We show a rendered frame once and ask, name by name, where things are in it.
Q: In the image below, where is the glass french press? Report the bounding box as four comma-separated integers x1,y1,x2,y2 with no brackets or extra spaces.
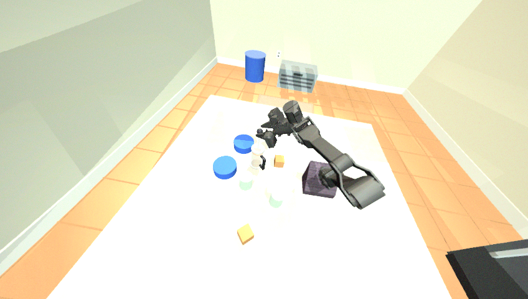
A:
250,128,266,170

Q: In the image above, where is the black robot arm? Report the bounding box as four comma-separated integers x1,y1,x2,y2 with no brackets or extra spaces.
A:
268,100,386,210

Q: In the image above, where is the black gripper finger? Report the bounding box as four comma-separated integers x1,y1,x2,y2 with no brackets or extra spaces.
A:
261,121,273,128
255,129,268,140

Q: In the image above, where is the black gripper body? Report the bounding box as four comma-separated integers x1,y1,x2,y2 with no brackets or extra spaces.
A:
264,119,292,148

